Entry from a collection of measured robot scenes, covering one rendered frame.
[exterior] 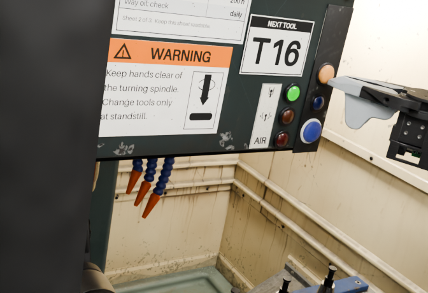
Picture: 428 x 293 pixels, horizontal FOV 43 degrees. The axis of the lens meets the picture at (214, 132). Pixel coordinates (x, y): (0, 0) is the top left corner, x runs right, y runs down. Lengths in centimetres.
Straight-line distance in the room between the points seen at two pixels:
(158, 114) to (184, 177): 140
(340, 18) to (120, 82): 30
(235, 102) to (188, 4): 14
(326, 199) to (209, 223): 60
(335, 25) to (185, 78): 22
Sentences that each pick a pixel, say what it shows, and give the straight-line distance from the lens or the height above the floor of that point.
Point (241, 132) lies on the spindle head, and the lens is 67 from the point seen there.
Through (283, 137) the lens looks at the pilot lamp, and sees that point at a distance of 70.
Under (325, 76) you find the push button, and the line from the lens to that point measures 71.
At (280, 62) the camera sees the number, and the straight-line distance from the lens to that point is 67.
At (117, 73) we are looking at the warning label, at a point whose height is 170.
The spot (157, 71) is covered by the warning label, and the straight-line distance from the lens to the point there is 58.
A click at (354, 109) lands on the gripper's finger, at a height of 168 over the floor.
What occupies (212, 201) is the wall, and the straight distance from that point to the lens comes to 212.
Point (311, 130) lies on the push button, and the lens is 73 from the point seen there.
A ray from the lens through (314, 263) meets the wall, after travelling 183.
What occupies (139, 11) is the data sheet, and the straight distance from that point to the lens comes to 56.
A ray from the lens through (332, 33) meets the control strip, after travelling 71.
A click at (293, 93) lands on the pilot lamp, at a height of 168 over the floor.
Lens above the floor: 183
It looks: 18 degrees down
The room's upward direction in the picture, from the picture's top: 11 degrees clockwise
